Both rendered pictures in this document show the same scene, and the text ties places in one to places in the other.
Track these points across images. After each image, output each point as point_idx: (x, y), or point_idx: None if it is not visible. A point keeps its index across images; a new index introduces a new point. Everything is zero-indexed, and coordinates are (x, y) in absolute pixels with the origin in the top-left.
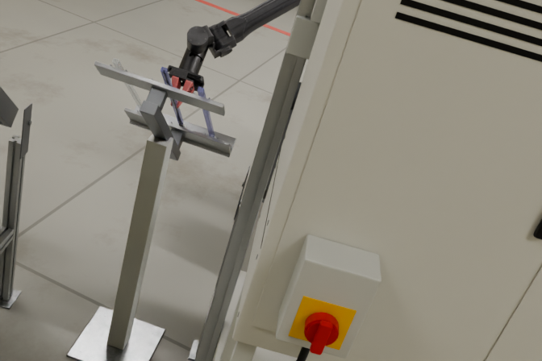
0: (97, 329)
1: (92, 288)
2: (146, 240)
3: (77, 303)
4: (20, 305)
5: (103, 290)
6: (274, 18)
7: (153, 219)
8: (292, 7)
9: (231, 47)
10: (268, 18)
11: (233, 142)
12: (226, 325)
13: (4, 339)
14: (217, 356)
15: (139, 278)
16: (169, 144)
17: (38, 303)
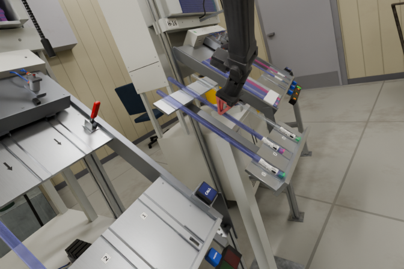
0: (281, 265)
1: (324, 259)
2: (238, 206)
3: (304, 251)
4: (292, 224)
5: (324, 267)
6: (241, 24)
7: (240, 196)
8: None
9: (232, 67)
10: (230, 27)
11: (282, 184)
12: (115, 220)
13: (266, 223)
14: (101, 216)
15: (250, 236)
16: (220, 140)
17: (297, 231)
